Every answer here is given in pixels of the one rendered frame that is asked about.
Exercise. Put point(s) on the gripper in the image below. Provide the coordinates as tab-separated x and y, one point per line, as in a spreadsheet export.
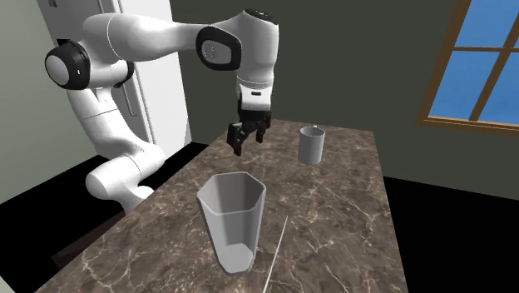
254	117

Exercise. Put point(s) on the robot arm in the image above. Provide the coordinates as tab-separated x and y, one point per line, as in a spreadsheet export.
133	38

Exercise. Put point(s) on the grey round cup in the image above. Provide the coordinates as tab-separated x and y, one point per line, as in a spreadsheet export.
311	145

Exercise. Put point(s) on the grey hexagonal cup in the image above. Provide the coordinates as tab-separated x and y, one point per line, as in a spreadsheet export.
231	221

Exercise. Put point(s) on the thin grey stick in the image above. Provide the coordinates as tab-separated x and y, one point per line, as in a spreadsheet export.
275	253

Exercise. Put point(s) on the brown framed window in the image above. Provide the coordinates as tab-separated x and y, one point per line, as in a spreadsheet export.
476	61

